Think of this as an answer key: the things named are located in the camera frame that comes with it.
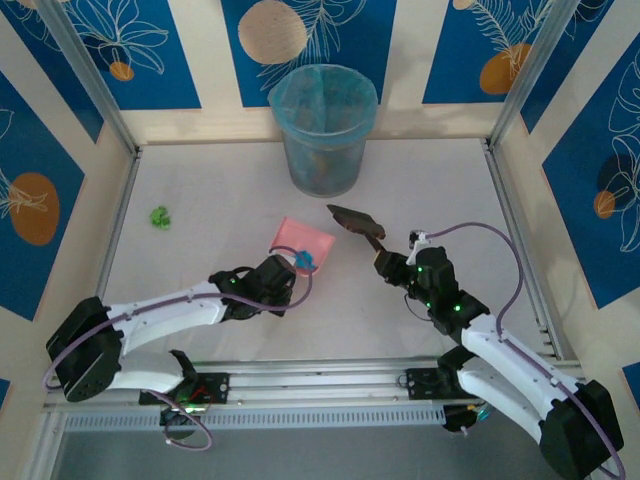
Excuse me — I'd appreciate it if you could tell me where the grey slotted cable duct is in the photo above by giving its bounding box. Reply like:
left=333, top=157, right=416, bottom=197
left=63, top=405, right=447, bottom=432

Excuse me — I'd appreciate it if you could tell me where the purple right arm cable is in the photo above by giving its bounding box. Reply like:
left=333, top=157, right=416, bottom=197
left=423, top=221, right=627, bottom=480

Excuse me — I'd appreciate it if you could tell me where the pink plastic dustpan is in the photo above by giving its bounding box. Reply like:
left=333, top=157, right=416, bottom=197
left=268, top=215, right=337, bottom=277

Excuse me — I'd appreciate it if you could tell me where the aluminium mounting rail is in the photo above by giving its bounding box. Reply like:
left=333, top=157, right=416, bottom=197
left=42, top=355, right=595, bottom=411

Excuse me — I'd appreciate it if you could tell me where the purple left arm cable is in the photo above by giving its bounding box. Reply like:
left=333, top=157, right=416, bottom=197
left=41, top=244, right=317, bottom=452

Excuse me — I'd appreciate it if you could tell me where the dark brown hand brush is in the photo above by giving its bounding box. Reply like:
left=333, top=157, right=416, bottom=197
left=325, top=203, right=388, bottom=262

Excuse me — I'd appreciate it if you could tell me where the trash bin with blue bag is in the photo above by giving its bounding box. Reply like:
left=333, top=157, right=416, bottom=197
left=268, top=64, right=379, bottom=199

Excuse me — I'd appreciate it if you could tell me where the green paper scrap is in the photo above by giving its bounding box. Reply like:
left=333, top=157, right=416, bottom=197
left=149, top=205, right=173, bottom=231

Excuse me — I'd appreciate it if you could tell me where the aluminium frame post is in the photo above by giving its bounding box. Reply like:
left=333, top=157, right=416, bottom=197
left=35, top=0, right=142, bottom=157
left=485, top=0, right=575, bottom=152

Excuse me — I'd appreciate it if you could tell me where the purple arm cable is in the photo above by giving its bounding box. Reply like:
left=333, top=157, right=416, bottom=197
left=423, top=221, right=627, bottom=480
left=41, top=244, right=317, bottom=452

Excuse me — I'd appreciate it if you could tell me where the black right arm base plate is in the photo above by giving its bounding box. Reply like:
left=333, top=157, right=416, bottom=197
left=403, top=367, right=466, bottom=402

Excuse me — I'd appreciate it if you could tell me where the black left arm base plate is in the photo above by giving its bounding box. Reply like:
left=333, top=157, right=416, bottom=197
left=138, top=372, right=231, bottom=407

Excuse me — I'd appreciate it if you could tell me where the aluminium table side rail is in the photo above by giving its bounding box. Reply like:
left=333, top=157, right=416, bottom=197
left=73, top=145, right=145, bottom=372
left=480, top=138, right=566, bottom=362

